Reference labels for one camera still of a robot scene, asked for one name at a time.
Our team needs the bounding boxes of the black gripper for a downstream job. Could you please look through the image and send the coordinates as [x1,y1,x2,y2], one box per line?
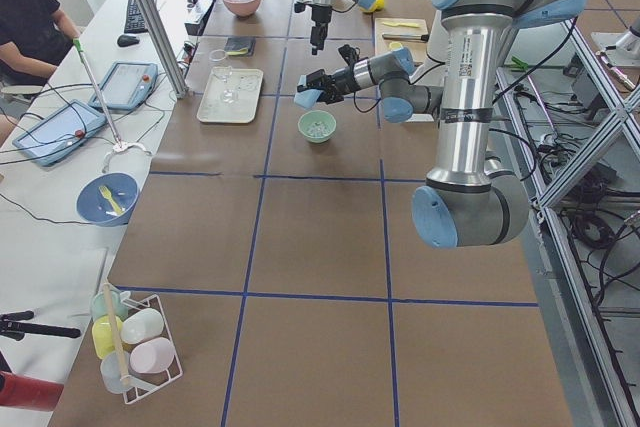
[298,44,361,103]
[294,1,333,55]

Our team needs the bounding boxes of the light blue cup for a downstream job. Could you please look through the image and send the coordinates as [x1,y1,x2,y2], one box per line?
[294,89,323,110]

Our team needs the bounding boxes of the mint green bowl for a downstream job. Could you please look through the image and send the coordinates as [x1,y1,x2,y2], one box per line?
[298,110,337,143]

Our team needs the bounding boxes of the ice cubes in bowl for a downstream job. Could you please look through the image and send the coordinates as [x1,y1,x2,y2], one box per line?
[305,122,331,141]

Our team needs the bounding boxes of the blue plastic bowl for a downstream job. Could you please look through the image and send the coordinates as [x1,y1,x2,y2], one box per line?
[76,172,139,227]

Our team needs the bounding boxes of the wooden cutting board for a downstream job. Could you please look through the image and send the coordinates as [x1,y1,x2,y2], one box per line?
[374,18,429,65]

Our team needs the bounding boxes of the yellow lemon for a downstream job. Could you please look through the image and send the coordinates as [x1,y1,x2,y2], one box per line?
[361,0,385,14]

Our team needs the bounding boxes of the steel knife sharpener rod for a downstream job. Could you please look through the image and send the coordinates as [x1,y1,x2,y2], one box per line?
[382,33,430,42]

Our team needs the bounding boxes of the grey folded cloth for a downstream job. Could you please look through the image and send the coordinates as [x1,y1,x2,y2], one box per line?
[224,36,256,57]

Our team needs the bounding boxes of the cream bear tray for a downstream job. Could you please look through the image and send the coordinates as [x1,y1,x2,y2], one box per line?
[196,67,263,124]

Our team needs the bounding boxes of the clear wine glass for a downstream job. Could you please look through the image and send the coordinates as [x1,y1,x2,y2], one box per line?
[209,49,238,104]

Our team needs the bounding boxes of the yellow plastic knife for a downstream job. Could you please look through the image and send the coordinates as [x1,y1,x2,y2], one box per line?
[381,21,421,29]

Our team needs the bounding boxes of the black keyboard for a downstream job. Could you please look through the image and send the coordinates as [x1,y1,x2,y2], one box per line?
[123,0,148,34]

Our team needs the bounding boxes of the blue teach pendant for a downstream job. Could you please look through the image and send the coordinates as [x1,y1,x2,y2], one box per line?
[12,100,106,167]
[99,61,159,111]

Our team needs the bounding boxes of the black computer mouse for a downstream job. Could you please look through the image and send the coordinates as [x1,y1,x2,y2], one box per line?
[116,34,140,48]

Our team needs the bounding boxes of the yellow plastic fork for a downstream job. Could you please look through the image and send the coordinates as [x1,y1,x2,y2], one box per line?
[98,185,124,216]

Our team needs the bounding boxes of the person in black shirt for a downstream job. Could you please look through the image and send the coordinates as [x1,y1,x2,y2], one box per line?
[1,0,80,86]

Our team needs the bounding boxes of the white cup in rack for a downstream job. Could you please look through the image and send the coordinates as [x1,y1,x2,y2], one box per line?
[120,308,164,345]

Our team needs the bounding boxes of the mint cup in rack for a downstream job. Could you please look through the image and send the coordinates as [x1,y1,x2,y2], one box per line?
[91,290,129,321]

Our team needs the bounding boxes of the pink cup in rack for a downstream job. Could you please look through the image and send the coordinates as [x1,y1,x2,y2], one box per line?
[130,337,176,374]

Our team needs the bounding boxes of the yellow cup in rack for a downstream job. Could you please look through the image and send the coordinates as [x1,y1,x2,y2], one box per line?
[91,315,115,359]

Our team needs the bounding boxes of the clear cup in rack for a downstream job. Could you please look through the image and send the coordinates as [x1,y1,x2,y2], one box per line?
[100,351,131,394]

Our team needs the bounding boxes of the red bottle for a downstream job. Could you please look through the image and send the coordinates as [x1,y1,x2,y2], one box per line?
[0,371,64,411]

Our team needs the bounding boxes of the aluminium frame post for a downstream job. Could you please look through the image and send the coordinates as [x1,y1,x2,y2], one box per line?
[136,0,189,99]

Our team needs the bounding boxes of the white wire dish rack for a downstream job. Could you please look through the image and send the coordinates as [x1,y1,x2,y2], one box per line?
[91,283,183,405]

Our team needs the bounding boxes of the black camera tripod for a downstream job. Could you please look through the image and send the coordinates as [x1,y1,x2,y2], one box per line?
[1,310,82,341]

